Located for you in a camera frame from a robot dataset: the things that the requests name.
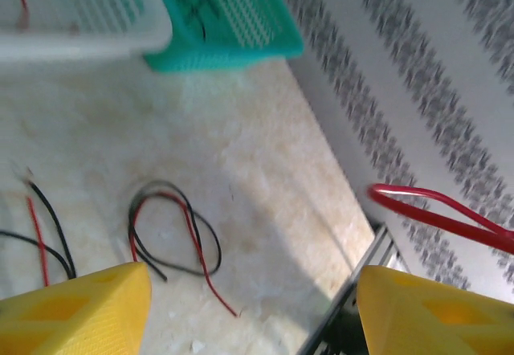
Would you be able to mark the teal plastic mesh basket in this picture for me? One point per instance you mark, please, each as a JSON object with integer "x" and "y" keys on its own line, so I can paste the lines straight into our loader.
{"x": 241, "y": 17}

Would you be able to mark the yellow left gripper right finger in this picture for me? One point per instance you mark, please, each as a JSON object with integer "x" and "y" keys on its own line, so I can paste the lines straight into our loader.
{"x": 433, "y": 323}

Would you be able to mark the aluminium table edge rail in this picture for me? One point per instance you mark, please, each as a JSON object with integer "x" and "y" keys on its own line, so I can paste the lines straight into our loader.
{"x": 371, "y": 246}

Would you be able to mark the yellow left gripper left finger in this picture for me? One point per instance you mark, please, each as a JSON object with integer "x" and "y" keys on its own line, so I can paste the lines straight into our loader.
{"x": 80, "y": 319}

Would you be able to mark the white plastic mesh basket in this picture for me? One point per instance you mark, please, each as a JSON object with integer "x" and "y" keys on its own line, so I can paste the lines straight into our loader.
{"x": 100, "y": 29}

